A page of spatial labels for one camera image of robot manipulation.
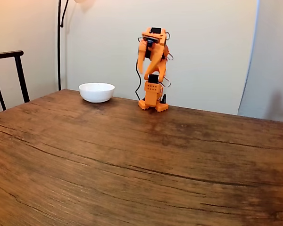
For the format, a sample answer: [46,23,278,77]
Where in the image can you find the black chair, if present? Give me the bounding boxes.
[0,50,31,112]

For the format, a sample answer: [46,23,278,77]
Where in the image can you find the black cable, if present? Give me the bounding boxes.
[134,37,144,101]

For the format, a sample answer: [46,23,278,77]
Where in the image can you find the gripper camera on orange mount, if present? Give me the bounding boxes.
[142,35,162,48]

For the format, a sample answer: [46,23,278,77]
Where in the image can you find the black floor lamp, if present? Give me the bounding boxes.
[57,0,96,91]

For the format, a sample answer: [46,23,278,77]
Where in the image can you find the white backdrop board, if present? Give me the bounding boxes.
[66,0,259,116]

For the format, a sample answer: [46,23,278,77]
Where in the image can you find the white bowl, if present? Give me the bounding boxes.
[78,82,116,104]

